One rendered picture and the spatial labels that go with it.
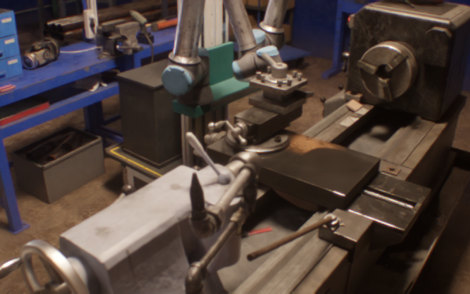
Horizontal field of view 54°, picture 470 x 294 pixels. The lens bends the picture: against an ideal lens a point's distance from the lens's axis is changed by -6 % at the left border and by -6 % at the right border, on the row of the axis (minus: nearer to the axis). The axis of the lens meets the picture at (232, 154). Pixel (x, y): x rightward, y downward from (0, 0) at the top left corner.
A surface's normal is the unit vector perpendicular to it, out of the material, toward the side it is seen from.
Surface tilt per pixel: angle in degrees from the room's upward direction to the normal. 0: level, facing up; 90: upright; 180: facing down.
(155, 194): 0
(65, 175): 90
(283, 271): 0
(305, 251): 0
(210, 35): 90
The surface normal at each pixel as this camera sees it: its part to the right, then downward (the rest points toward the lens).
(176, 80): -0.29, 0.51
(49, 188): 0.84, 0.26
